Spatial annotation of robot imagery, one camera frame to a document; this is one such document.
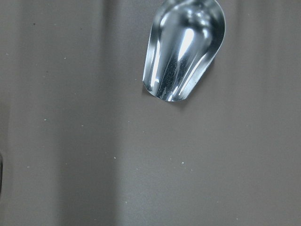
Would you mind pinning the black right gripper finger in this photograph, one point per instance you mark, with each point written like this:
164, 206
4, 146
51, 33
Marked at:
1, 170

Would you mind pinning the shiny metal scoop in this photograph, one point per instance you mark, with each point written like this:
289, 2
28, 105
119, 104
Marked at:
185, 37

